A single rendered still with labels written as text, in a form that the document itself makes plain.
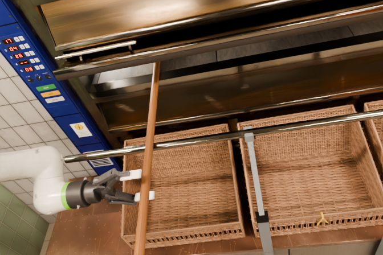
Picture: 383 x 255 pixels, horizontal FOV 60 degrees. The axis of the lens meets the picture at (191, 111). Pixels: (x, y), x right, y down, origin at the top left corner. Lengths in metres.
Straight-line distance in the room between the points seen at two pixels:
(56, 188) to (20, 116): 0.71
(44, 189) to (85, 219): 0.75
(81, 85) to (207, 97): 0.58
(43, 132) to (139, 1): 0.95
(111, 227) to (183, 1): 1.19
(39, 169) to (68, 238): 0.80
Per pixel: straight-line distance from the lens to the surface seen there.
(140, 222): 1.06
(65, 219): 2.03
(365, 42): 1.53
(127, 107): 1.65
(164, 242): 1.67
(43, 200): 1.24
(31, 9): 1.42
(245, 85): 1.54
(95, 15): 1.36
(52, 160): 1.24
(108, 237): 1.85
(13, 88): 1.73
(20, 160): 1.20
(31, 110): 1.81
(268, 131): 1.19
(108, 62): 1.28
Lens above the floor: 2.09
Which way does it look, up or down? 44 degrees down
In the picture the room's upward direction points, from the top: 19 degrees counter-clockwise
